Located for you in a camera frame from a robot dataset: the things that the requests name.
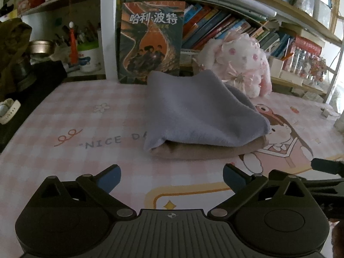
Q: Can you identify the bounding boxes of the clear organizer with colourful items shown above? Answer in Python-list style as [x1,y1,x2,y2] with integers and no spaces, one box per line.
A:
[289,43,327,79]

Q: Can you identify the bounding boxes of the flat white box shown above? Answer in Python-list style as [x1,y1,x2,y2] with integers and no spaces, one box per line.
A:
[279,70,305,84]

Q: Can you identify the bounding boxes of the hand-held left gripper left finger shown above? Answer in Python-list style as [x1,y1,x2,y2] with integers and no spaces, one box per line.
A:
[34,164,137,219]

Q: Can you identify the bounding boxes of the grey green tablet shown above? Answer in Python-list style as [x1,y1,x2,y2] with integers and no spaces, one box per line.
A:
[178,0,268,21]

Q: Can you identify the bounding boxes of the red white figurine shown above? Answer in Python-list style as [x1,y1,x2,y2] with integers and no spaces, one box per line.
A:
[68,21,79,65]

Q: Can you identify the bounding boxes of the wooden shelf with white frame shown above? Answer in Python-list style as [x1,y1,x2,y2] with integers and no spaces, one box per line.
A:
[0,0,344,106]

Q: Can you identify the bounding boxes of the row of upright books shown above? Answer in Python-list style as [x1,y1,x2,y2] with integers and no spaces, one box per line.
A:
[181,3,296,60]

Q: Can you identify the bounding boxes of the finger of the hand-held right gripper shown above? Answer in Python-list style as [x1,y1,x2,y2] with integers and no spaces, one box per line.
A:
[310,158,344,175]
[268,169,344,194]

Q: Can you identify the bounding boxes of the metal bowl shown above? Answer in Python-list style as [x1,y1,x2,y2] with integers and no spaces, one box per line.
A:
[29,40,56,56]

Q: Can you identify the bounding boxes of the white cup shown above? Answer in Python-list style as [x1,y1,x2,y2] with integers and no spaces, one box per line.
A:
[77,44,104,74]

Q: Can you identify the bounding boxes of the pink checked table mat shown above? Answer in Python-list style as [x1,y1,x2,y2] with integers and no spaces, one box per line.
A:
[0,79,344,222]

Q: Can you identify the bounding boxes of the large dark illustrated book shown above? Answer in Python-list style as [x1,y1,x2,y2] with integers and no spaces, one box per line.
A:
[116,1,186,84]

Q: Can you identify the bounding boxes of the white smartwatch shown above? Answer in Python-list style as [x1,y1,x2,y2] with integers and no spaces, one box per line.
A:
[0,98,22,125]

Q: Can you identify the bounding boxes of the brown cloth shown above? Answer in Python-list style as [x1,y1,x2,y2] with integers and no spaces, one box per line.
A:
[0,18,33,100]

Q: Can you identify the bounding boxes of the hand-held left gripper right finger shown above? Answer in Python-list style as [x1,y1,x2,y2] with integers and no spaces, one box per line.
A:
[207,163,310,219]

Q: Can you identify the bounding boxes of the grey beige knit sweater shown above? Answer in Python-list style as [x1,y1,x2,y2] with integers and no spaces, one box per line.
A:
[143,70,271,160]

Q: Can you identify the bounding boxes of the pink white plush bunny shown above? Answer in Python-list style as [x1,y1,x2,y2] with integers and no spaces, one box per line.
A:
[197,32,272,99]

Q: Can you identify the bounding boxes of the red book box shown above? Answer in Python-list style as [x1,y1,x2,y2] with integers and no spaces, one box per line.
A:
[295,36,322,56]

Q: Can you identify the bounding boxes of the small white box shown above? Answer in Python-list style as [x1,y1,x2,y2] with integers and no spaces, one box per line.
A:
[269,56,284,79]

